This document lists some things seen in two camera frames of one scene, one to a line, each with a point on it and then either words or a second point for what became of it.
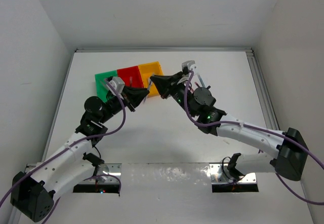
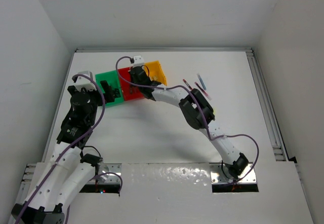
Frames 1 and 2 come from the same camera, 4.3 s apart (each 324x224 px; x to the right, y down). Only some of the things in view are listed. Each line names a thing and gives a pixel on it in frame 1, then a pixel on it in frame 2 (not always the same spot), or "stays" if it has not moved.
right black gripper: [164, 83] → [132, 78]
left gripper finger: [132, 96] → [109, 90]
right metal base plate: [219, 174] stays
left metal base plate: [110, 169] stays
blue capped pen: [202, 83] stays
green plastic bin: [102, 89] stays
